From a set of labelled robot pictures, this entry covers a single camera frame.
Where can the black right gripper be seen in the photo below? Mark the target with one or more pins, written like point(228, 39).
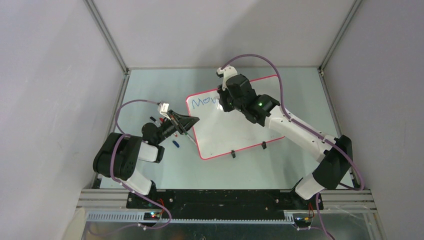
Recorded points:
point(223, 94)

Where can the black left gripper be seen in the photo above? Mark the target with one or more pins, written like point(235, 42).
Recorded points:
point(184, 122)

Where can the blue marker cap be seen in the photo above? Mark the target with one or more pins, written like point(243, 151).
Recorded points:
point(176, 144)

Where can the pink framed whiteboard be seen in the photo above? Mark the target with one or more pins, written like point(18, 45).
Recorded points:
point(219, 133)

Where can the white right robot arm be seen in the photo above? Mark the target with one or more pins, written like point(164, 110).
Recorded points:
point(333, 154)

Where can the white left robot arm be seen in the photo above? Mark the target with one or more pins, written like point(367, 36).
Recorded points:
point(120, 155)

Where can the green cap marker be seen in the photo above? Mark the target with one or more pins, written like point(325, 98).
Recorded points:
point(190, 138)

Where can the black cap marker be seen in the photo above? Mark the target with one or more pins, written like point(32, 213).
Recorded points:
point(154, 120)

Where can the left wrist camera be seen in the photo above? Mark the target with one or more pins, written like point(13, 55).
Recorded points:
point(163, 108)

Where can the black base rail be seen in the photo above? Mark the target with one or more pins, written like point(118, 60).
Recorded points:
point(224, 204)

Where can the aluminium frame profile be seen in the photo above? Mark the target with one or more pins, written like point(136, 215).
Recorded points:
point(110, 205)

